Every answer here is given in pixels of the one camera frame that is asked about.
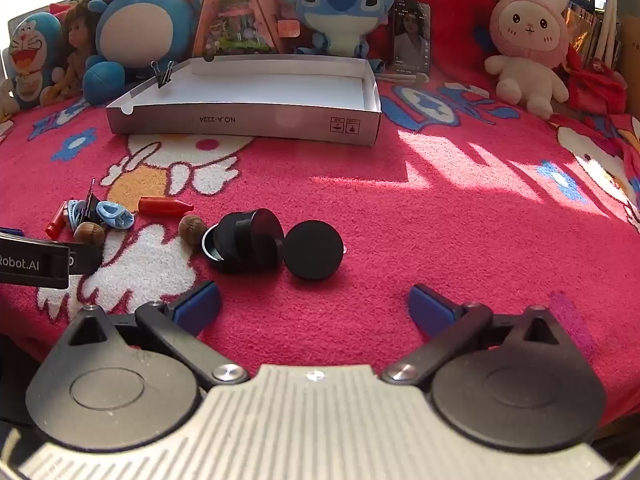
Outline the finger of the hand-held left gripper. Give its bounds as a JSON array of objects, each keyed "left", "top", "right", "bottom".
[{"left": 68, "top": 242, "right": 104, "bottom": 277}]

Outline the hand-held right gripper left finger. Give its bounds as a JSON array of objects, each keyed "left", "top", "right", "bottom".
[{"left": 62, "top": 280, "right": 251, "bottom": 389}]

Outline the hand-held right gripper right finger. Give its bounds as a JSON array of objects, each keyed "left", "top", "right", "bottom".
[{"left": 381, "top": 284, "right": 571, "bottom": 389}]

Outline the brown walnut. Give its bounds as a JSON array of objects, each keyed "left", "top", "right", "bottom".
[
  {"left": 178, "top": 215, "right": 207, "bottom": 247},
  {"left": 73, "top": 222, "right": 106, "bottom": 247}
]

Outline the large black binder clip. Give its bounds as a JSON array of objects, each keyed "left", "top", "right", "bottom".
[{"left": 82, "top": 177, "right": 103, "bottom": 226}]

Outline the black lens cylinder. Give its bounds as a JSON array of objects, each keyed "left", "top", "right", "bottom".
[{"left": 202, "top": 208, "right": 285, "bottom": 275}]

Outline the white cardboard box tray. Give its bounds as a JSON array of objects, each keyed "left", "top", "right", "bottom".
[{"left": 106, "top": 55, "right": 382, "bottom": 147}]

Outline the black round lid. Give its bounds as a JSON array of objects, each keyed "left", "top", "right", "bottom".
[{"left": 283, "top": 220, "right": 346, "bottom": 281}]

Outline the red cartoon printed blanket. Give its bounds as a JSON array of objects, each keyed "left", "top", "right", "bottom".
[{"left": 0, "top": 60, "right": 640, "bottom": 441}]

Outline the small black binder clip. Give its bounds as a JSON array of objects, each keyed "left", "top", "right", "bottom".
[{"left": 150, "top": 60, "right": 177, "bottom": 89}]

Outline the brown haired doll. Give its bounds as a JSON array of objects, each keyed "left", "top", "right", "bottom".
[{"left": 50, "top": 0, "right": 106, "bottom": 102}]

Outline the blue robot cat plush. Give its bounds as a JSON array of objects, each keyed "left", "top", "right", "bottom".
[{"left": 7, "top": 11, "right": 68, "bottom": 111}]

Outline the round blue mouse plush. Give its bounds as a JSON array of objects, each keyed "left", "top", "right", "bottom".
[{"left": 82, "top": 0, "right": 208, "bottom": 107}]

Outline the black smartphone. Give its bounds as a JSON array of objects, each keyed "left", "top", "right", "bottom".
[{"left": 391, "top": 0, "right": 432, "bottom": 75}]

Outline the triangular miniature house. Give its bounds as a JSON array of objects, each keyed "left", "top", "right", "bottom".
[{"left": 191, "top": 0, "right": 283, "bottom": 58}]

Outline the pink bunny plush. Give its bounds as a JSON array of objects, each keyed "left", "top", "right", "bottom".
[{"left": 484, "top": 0, "right": 571, "bottom": 120}]

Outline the blue alien plush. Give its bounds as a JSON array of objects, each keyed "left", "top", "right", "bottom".
[{"left": 277, "top": 0, "right": 396, "bottom": 68}]

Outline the row of books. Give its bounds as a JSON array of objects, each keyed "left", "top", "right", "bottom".
[{"left": 452, "top": 0, "right": 623, "bottom": 68}]

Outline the white pole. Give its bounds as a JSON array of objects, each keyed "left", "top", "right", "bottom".
[{"left": 597, "top": 0, "right": 626, "bottom": 63}]

